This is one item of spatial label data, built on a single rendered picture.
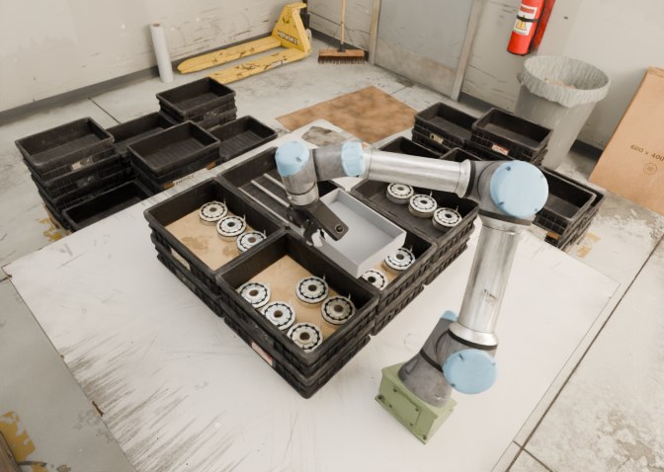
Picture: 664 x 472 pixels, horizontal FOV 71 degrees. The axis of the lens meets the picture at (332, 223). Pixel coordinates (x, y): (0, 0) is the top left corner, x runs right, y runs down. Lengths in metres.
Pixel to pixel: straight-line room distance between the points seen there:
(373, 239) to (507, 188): 0.47
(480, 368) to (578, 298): 0.85
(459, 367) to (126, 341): 1.02
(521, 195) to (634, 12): 2.90
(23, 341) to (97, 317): 1.03
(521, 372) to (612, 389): 1.09
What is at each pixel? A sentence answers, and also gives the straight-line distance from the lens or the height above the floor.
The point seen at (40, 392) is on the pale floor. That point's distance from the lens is 2.53.
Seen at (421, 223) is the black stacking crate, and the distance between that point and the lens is 1.78.
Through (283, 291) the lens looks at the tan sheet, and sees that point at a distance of 1.50.
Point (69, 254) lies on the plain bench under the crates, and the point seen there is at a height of 0.70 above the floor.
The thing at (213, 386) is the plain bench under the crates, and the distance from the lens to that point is 1.49.
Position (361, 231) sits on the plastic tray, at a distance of 1.39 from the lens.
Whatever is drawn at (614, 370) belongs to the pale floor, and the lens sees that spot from 2.75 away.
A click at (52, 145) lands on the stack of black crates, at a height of 0.50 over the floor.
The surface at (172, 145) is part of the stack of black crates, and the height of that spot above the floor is 0.49.
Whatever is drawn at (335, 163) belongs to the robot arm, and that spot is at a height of 1.40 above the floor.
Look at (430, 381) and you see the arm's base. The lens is 1.29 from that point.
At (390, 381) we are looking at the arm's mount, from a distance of 1.33.
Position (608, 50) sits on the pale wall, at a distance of 3.95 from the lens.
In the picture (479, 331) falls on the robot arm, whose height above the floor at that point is 1.12.
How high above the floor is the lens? 1.99
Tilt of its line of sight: 42 degrees down
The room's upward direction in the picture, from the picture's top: 4 degrees clockwise
